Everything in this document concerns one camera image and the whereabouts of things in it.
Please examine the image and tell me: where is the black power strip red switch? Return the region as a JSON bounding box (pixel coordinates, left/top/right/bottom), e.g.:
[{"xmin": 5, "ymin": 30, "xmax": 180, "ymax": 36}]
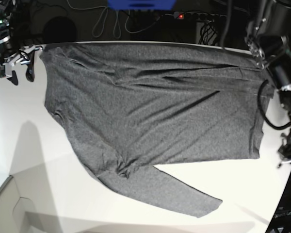
[{"xmin": 173, "ymin": 11, "xmax": 226, "ymax": 22}]

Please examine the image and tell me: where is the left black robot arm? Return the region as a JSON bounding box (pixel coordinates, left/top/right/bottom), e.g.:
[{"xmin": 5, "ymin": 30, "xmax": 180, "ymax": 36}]
[{"xmin": 220, "ymin": 0, "xmax": 291, "ymax": 167}]

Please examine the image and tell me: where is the blue plastic panel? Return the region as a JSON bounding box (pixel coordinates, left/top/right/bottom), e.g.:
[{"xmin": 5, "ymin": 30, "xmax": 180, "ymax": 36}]
[{"xmin": 107, "ymin": 0, "xmax": 176, "ymax": 10}]

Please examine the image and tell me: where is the grey long-sleeve t-shirt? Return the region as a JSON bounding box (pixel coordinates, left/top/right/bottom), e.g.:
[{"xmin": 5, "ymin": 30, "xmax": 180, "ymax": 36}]
[{"xmin": 41, "ymin": 44, "xmax": 268, "ymax": 217}]

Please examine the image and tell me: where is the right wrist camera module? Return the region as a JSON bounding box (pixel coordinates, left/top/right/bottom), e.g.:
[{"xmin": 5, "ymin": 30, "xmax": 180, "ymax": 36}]
[{"xmin": 0, "ymin": 65, "xmax": 12, "ymax": 78}]

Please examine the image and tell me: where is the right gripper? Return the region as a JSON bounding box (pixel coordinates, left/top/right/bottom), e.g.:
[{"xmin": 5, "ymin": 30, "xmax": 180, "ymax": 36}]
[{"xmin": 0, "ymin": 45, "xmax": 42, "ymax": 86}]

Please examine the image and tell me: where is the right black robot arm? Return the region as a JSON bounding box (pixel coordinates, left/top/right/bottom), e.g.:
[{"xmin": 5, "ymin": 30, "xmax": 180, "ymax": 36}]
[{"xmin": 0, "ymin": 0, "xmax": 43, "ymax": 85}]

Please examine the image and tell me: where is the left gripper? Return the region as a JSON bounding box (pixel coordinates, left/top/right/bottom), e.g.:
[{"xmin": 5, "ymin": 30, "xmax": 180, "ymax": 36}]
[{"xmin": 277, "ymin": 135, "xmax": 291, "ymax": 168}]

